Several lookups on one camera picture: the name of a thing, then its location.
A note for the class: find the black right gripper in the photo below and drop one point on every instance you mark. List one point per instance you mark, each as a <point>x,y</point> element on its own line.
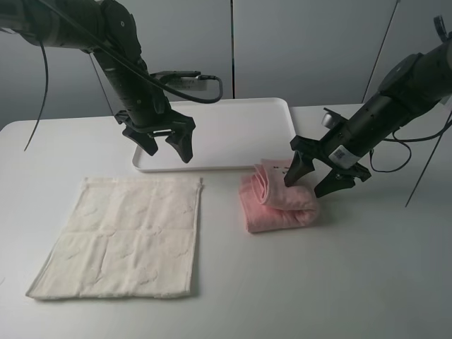
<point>344,165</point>

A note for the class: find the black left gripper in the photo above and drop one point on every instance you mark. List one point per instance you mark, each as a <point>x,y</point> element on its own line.
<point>176,127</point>

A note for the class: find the pink towel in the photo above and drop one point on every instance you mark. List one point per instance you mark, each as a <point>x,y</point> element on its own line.
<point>269,205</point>

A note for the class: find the cream white towel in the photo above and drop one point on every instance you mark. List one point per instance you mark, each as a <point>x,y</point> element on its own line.
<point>126,237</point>

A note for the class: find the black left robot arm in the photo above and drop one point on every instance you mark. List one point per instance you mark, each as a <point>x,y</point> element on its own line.
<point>107,30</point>

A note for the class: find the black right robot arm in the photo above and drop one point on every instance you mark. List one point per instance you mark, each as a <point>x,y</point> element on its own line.
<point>411,89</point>

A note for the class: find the white rectangular plastic tray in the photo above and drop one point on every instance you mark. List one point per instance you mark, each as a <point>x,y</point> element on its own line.
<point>229,134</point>

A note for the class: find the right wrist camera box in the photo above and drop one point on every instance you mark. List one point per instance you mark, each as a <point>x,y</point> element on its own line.
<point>331,118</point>

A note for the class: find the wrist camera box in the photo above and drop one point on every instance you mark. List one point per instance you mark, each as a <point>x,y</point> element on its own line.
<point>331,118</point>
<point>184,80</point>

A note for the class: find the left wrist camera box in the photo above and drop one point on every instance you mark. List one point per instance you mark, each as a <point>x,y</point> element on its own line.
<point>184,80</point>

